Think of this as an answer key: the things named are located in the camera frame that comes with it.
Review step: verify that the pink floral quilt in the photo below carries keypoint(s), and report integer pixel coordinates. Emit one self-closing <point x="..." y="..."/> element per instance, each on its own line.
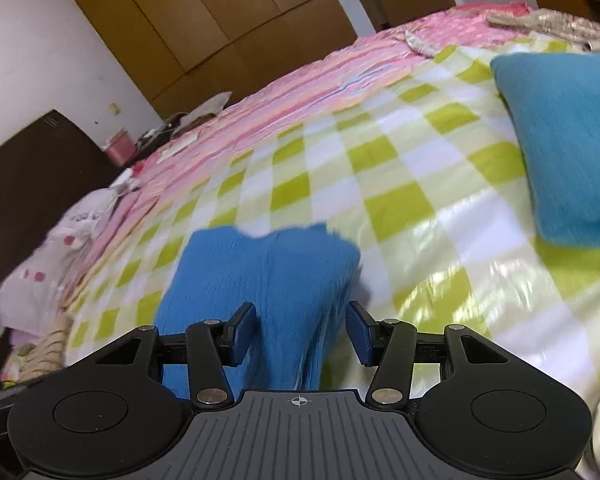
<point x="460" y="22"/>

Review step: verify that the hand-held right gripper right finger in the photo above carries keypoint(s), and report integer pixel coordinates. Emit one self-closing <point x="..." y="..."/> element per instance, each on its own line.
<point x="357" y="332"/>

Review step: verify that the white paper sheet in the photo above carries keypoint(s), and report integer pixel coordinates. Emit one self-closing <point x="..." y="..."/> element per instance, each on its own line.
<point x="180" y="146"/>

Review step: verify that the dark brown headboard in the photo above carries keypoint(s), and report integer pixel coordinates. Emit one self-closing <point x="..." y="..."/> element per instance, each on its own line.
<point x="25" y="185"/>

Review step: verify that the teal cloth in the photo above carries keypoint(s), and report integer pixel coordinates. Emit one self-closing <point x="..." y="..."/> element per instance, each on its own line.
<point x="570" y="135"/>

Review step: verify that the striped beige cloth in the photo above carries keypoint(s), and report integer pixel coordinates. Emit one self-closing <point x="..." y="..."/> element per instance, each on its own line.
<point x="45" y="350"/>

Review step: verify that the wooden wardrobe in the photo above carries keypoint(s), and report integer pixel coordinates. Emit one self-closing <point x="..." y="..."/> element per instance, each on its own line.
<point x="205" y="10"/>

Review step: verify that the white plastic bag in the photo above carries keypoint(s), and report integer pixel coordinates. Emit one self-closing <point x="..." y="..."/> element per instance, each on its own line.
<point x="205" y="110"/>

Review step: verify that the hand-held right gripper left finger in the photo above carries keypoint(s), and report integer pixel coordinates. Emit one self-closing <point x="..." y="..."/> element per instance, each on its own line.
<point x="245" y="332"/>

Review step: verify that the beige patterned cloth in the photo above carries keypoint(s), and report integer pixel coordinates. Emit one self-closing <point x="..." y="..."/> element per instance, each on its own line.
<point x="555" y="25"/>

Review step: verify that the white pillow with pink dots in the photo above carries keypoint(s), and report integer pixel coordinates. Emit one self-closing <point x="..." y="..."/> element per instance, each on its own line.
<point x="55" y="260"/>

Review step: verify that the green checked plastic sheet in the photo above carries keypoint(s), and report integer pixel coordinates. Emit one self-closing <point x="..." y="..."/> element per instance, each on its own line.
<point x="405" y="160"/>

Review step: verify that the blue knitted sweater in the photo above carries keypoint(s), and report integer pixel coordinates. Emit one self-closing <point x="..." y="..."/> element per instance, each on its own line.
<point x="280" y="280"/>

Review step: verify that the pink striped bedspread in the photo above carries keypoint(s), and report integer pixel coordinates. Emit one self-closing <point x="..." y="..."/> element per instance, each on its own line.
<point x="280" y="105"/>

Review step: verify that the pink bin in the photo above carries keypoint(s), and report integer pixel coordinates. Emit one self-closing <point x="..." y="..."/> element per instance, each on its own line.
<point x="119" y="149"/>

